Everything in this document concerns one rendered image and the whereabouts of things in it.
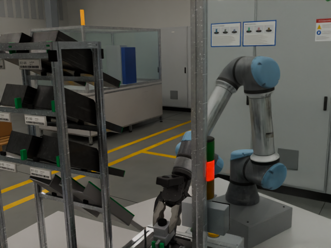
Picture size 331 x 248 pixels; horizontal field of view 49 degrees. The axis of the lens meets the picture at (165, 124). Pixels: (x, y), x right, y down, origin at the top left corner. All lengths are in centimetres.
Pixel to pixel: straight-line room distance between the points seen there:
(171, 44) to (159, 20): 105
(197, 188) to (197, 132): 14
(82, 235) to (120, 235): 16
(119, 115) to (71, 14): 602
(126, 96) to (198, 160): 613
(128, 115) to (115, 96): 55
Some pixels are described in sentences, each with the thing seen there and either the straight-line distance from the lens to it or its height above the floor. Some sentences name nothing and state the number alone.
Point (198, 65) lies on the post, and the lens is 84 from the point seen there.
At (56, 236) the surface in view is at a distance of 168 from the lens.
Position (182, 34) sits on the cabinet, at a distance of 910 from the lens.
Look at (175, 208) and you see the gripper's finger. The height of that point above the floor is 113.
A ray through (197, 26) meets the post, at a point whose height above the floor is 168.
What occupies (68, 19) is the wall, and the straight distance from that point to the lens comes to 1237.
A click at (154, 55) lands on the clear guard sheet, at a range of 776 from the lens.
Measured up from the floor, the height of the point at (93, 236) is 86.
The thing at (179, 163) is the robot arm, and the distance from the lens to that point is 125.
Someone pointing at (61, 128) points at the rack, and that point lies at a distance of 104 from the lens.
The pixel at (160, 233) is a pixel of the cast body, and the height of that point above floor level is 107.
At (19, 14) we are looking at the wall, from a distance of 1124.
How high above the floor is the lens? 164
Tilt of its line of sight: 12 degrees down
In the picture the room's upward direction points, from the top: 1 degrees counter-clockwise
